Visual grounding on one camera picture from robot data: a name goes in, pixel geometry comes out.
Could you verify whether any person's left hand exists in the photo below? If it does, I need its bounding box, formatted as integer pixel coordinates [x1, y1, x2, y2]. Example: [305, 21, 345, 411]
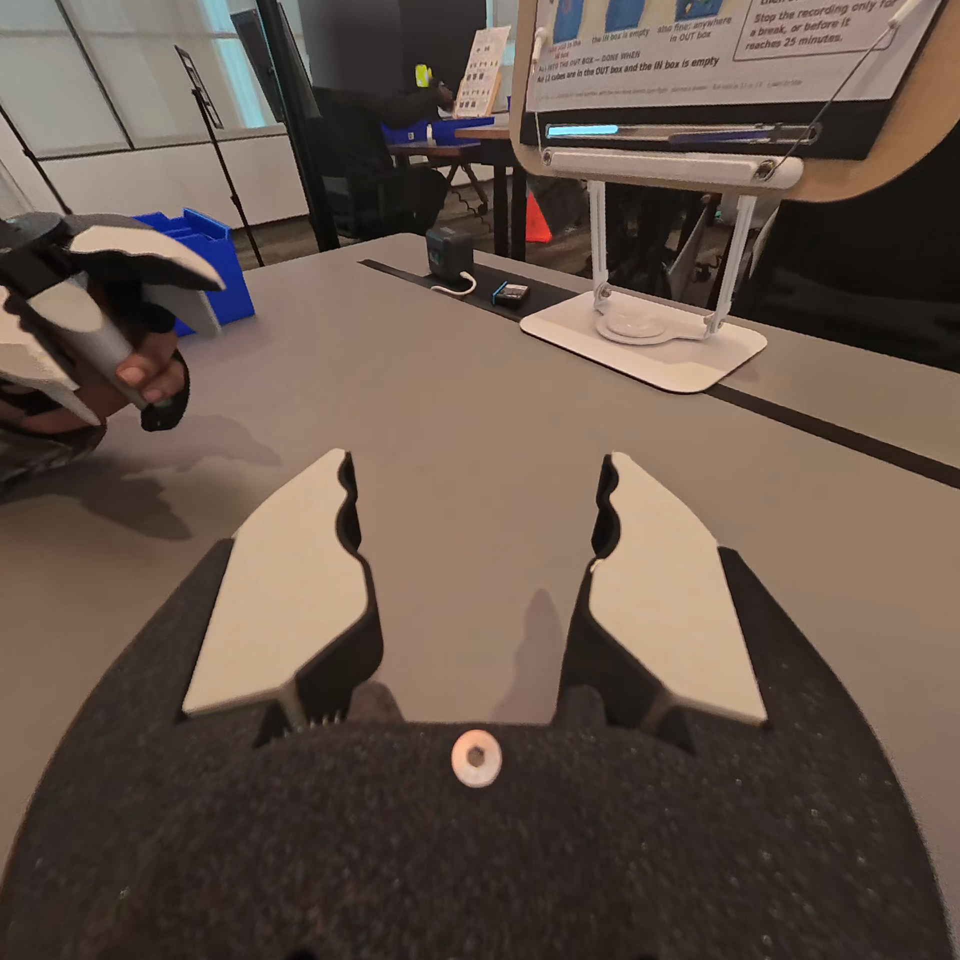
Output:
[22, 333, 189, 436]

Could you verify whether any black office chair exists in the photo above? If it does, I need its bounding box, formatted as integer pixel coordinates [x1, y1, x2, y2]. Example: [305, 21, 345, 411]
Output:
[310, 85, 452, 243]

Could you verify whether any blue plastic bin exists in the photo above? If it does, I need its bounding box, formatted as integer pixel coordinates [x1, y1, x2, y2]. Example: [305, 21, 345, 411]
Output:
[381, 115, 489, 148]
[132, 207, 257, 339]

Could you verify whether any printed sign card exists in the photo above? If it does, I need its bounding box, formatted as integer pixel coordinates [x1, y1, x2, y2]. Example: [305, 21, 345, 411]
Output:
[451, 25, 513, 120]

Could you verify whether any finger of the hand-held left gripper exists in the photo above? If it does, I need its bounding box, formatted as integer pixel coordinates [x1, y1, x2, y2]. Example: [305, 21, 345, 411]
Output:
[146, 281, 225, 339]
[67, 225, 228, 295]

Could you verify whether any silver light bar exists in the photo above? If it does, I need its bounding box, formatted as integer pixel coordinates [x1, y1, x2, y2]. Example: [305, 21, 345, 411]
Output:
[545, 121, 819, 147]

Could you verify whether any black tablet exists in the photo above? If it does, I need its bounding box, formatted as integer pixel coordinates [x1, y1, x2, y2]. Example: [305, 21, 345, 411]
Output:
[519, 96, 903, 163]

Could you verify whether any black metal post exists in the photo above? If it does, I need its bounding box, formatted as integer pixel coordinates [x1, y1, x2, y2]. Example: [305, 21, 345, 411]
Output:
[254, 0, 343, 255]

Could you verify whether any white stand with instruction board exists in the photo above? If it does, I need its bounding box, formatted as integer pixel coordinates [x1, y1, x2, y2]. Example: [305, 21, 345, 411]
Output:
[507, 0, 960, 205]

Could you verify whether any wooden table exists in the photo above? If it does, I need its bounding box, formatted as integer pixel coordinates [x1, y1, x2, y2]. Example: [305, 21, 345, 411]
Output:
[389, 138, 497, 220]
[453, 123, 527, 261]

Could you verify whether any black charging box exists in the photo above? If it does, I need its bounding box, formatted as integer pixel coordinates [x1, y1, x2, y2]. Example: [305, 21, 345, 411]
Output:
[424, 225, 476, 281]

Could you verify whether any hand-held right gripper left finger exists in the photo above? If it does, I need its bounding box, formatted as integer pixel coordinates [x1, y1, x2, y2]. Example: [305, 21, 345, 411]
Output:
[181, 448, 385, 729]

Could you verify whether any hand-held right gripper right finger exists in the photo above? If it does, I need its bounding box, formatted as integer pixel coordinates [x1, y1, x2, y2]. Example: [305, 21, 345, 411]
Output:
[558, 451, 770, 733]

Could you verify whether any white instruction sheet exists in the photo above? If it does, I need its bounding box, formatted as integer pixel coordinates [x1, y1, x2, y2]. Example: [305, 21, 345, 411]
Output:
[524, 0, 947, 115]

